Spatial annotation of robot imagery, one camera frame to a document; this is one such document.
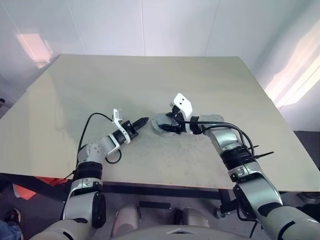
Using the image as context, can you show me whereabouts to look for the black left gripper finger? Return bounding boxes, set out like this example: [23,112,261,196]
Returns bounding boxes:
[134,118,150,131]
[131,116,150,127]

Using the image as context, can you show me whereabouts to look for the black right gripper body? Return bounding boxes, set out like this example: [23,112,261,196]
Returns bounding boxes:
[170,105,187,135]

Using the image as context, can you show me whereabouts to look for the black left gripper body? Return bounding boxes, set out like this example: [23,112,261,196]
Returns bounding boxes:
[121,120,139,138]

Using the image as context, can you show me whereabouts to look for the grey round motor lid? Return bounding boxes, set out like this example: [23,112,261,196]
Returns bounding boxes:
[151,112,176,131]

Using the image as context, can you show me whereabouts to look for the black metal bar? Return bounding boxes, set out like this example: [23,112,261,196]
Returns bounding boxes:
[139,200,172,211]

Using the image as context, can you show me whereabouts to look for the beige rounded robot knee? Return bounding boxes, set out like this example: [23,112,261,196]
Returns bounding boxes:
[174,208,210,229]
[111,203,140,237]

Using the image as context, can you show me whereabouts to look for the grey caster wheel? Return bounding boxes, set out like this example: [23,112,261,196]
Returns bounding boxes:
[213,206,231,219]

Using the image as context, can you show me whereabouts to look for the silver robot torso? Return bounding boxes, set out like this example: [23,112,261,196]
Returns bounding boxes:
[112,224,266,240]

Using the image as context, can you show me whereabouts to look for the orange cloth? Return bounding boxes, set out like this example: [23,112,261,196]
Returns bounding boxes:
[12,175,69,201]

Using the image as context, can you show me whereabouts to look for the black white sneaker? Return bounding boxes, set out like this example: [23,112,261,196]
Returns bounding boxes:
[3,207,22,225]

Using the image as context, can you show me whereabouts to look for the blue jeans leg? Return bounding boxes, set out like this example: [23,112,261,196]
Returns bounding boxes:
[0,219,24,240]

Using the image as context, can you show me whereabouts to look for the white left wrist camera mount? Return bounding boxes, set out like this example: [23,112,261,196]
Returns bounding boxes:
[111,108,132,145]

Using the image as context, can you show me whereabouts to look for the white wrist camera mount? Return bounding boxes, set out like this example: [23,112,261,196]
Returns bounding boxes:
[169,92,195,135]
[111,108,132,145]

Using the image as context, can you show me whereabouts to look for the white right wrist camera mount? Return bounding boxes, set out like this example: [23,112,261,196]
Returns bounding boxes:
[169,92,195,135]

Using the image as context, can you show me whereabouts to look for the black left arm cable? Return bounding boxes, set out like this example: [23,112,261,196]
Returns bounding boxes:
[64,113,123,180]

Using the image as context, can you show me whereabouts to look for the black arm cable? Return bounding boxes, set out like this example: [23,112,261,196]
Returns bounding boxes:
[64,113,123,180]
[178,120,260,161]

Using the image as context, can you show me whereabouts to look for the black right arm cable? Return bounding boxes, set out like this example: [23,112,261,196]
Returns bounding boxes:
[178,120,260,161]

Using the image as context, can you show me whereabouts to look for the black metal table frame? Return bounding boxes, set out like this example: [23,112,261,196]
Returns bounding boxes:
[0,172,320,216]

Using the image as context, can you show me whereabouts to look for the black cable tie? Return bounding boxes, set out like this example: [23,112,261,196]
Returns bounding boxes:
[251,150,275,160]

